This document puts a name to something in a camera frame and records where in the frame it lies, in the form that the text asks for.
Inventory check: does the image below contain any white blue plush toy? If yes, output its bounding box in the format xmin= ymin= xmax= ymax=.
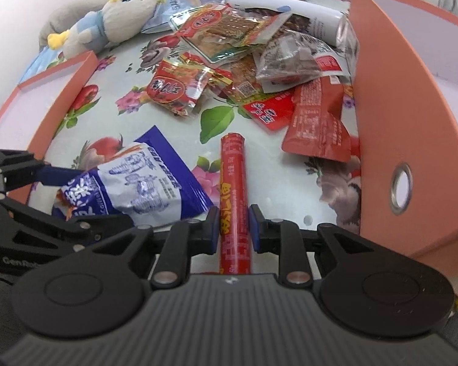
xmin=47 ymin=0 xmax=158 ymax=59

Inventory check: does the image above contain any red spicy strip packet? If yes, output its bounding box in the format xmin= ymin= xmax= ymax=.
xmin=169 ymin=3 xmax=292 ymax=66

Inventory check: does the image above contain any small red packet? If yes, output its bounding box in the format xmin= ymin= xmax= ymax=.
xmin=243 ymin=91 xmax=294 ymax=131

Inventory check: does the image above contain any red orange corn snack packet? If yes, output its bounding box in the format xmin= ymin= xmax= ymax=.
xmin=144 ymin=59 xmax=232 ymax=117

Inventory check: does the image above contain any floral fruit mat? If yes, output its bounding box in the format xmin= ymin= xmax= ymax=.
xmin=46 ymin=33 xmax=361 ymax=232

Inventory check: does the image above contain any orange box lid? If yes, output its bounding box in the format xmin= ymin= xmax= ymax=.
xmin=0 ymin=52 xmax=98 ymax=203

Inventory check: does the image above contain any blue white snack bag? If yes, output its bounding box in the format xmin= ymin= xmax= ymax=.
xmin=52 ymin=126 xmax=213 ymax=227

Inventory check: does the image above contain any white spray bottle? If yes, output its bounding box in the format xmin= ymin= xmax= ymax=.
xmin=226 ymin=0 xmax=348 ymax=46

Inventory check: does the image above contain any light blue bedsheet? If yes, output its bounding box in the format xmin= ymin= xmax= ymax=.
xmin=19 ymin=47 xmax=65 ymax=84

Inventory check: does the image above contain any red sausage stick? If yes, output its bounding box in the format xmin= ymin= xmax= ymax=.
xmin=219 ymin=133 xmax=251 ymax=274

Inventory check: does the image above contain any orange box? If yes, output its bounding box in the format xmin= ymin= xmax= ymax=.
xmin=350 ymin=0 xmax=458 ymax=278

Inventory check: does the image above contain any dark brown snack packet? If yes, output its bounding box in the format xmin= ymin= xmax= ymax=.
xmin=253 ymin=30 xmax=350 ymax=93

